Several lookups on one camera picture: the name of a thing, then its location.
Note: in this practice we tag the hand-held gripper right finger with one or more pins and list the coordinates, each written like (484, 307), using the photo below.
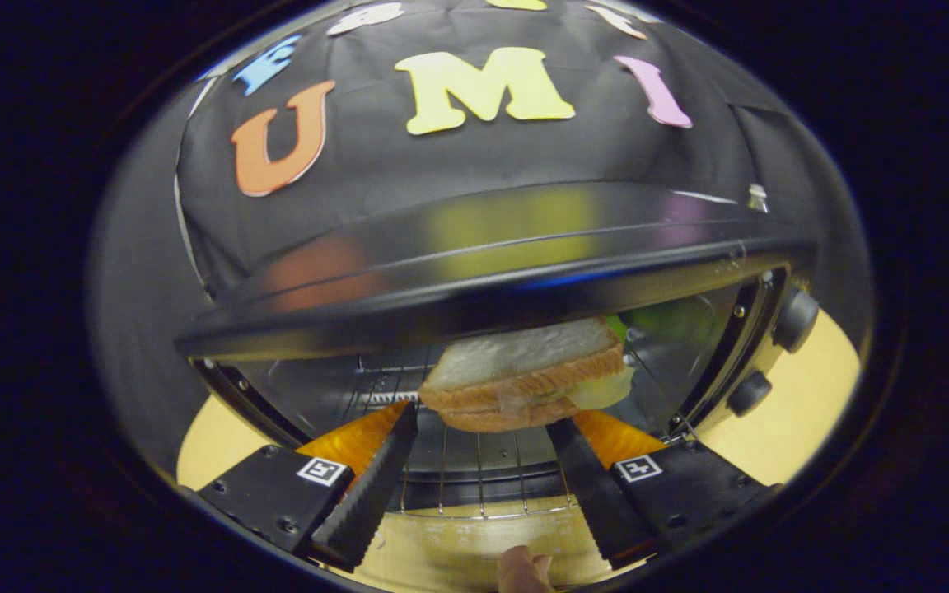
(594, 494)

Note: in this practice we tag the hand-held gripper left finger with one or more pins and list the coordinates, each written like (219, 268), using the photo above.
(371, 490)

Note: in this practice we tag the toast sandwich with lettuce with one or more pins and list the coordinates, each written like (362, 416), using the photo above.
(516, 354)

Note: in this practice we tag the black toaster oven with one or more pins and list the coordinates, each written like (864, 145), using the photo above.
(483, 280)

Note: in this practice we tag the green label drink bottle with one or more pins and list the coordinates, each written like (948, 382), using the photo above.
(759, 198)

